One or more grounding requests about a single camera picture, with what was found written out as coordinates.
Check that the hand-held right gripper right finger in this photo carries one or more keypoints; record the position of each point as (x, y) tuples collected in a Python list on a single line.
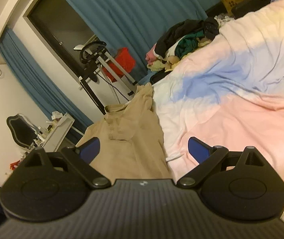
[(199, 151)]

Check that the pink garment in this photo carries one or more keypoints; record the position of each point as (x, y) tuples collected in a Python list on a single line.
[(151, 57)]

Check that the white vanity desk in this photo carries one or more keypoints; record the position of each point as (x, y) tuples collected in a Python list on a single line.
[(59, 129)]

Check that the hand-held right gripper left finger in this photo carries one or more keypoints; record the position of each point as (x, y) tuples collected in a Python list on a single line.
[(90, 150)]

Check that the pastel tie-dye blanket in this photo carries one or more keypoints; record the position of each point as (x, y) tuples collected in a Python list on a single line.
[(231, 92)]

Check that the dark window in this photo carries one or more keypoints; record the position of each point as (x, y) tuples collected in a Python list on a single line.
[(57, 25)]

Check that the red bag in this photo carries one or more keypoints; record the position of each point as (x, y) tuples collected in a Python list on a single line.
[(124, 58)]

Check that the pale yellow towel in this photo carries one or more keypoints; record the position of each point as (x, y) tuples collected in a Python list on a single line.
[(158, 66)]

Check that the green garment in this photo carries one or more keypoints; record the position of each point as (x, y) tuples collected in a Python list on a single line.
[(186, 46)]

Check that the black sofa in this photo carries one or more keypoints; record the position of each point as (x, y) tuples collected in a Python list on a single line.
[(246, 7)]

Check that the black upright panel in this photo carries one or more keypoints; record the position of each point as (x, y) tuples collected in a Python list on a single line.
[(92, 94)]

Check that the black garment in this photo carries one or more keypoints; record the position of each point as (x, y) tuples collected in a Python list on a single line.
[(181, 29)]

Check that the wide blue curtain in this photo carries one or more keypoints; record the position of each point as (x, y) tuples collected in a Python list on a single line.
[(132, 10)]

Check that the narrow blue curtain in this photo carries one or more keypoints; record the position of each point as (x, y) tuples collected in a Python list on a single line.
[(39, 79)]

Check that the wavy framed mirror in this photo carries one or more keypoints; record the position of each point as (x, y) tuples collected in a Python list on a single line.
[(21, 132)]

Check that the beige printed t-shirt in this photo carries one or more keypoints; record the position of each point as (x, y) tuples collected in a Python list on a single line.
[(132, 139)]

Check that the tissue box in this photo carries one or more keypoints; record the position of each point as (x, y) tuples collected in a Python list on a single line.
[(57, 115)]

